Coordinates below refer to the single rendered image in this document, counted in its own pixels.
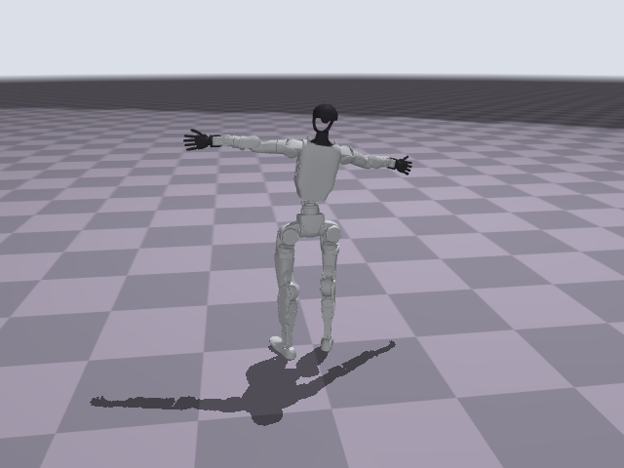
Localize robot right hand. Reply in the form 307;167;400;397
387;156;412;176

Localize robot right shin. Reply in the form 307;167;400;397
322;280;335;339

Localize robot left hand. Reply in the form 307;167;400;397
183;129;222;151

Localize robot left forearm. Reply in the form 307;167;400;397
212;135;260;150

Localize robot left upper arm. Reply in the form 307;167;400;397
250;137;303;158

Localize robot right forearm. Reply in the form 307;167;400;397
369;155;396;169

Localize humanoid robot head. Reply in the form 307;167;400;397
310;104;337;147

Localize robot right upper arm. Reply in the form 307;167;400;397
339;145;372;169

